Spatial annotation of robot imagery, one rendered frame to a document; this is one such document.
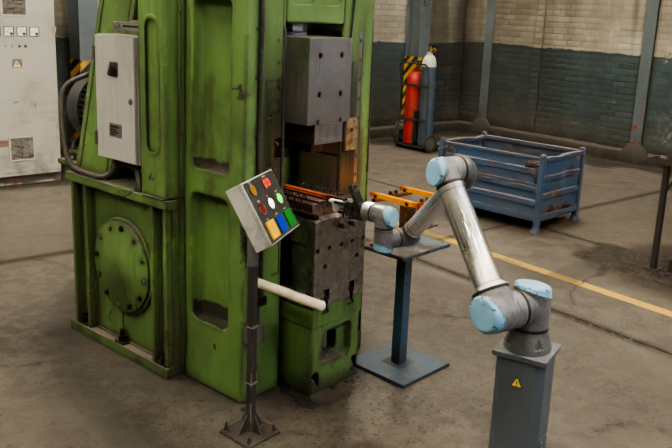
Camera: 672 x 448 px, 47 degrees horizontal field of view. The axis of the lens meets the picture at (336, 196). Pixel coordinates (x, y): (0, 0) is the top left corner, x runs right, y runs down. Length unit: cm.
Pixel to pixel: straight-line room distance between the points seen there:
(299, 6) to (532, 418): 207
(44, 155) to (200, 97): 504
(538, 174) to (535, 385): 410
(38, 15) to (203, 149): 494
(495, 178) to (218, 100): 413
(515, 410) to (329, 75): 169
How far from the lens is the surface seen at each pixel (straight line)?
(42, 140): 869
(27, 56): 855
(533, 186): 719
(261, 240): 315
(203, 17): 379
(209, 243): 392
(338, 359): 409
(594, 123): 1170
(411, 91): 1112
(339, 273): 389
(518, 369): 321
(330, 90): 369
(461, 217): 311
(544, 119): 1219
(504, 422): 333
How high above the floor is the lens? 189
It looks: 13 degrees down
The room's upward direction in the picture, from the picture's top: 2 degrees clockwise
